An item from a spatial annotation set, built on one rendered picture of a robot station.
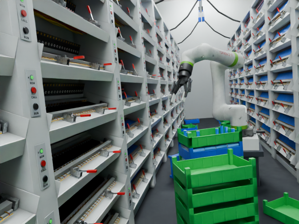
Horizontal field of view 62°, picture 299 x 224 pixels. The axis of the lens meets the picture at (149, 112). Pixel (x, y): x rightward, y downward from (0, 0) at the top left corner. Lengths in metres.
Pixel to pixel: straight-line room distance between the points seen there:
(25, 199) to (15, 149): 0.14
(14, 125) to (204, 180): 0.70
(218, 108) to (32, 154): 1.66
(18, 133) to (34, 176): 0.12
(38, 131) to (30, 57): 0.20
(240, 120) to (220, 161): 0.83
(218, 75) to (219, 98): 0.19
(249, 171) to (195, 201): 0.25
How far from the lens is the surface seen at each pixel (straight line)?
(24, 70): 0.71
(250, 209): 1.18
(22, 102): 0.69
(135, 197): 1.68
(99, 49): 1.35
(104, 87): 1.33
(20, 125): 0.69
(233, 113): 2.05
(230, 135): 1.39
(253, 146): 2.03
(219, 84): 2.13
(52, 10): 0.90
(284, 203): 1.87
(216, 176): 1.05
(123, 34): 2.07
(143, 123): 2.00
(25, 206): 0.75
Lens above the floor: 0.79
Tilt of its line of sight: 5 degrees down
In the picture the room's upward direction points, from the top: 5 degrees counter-clockwise
